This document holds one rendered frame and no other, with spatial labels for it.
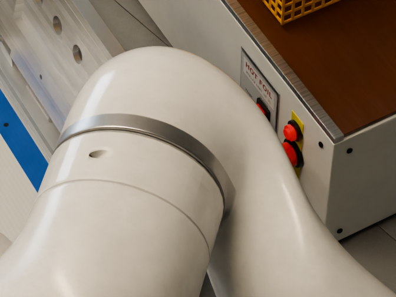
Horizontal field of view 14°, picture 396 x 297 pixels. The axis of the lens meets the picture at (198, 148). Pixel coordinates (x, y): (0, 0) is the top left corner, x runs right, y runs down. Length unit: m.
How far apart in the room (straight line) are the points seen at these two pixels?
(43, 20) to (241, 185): 0.93
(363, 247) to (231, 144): 0.88
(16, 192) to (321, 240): 0.93
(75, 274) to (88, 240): 0.02
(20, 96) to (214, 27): 0.25
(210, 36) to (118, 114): 0.93
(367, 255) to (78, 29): 0.40
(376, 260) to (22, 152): 0.42
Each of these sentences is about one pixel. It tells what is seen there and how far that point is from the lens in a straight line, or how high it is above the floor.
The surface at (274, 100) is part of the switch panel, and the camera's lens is 1.66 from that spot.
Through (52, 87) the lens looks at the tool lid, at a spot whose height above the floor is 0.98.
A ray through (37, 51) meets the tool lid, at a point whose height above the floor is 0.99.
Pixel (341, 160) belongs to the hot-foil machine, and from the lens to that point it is 1.60.
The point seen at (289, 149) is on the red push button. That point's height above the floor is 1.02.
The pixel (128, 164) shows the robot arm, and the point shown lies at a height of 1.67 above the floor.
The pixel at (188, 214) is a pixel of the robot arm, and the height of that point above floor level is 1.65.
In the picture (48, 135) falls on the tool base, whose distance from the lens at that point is 1.80.
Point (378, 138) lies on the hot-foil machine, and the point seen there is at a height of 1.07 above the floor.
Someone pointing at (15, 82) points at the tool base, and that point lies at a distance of 1.85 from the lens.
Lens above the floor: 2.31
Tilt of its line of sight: 52 degrees down
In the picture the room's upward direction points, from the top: straight up
